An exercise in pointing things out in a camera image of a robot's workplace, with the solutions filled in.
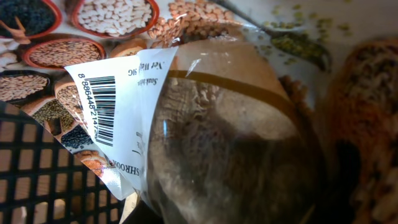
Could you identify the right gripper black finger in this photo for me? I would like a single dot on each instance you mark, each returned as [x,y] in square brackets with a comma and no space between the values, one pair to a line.
[143,214]

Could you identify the beige mushroom pouch brown label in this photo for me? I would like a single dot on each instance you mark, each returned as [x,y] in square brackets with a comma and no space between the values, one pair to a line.
[217,111]

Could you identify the grey plastic lattice basket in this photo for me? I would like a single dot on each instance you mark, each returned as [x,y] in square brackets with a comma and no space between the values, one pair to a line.
[41,182]

